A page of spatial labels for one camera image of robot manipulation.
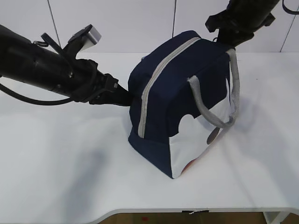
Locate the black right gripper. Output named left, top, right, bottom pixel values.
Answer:
left=205, top=7, right=275, bottom=47

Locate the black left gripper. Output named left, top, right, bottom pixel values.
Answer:
left=70, top=60, right=133, bottom=106

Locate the navy blue lunch bag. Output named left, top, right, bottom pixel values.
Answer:
left=128, top=30, right=240, bottom=179

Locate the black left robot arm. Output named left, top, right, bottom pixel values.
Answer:
left=0, top=24, right=133, bottom=106

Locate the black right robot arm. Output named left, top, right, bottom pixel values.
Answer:
left=205, top=0, right=279, bottom=47

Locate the white table leg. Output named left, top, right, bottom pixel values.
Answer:
left=263, top=211, right=290, bottom=224

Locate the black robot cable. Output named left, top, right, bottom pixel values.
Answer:
left=281, top=0, right=299, bottom=15

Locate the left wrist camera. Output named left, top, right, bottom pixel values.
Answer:
left=67, top=24, right=102, bottom=52

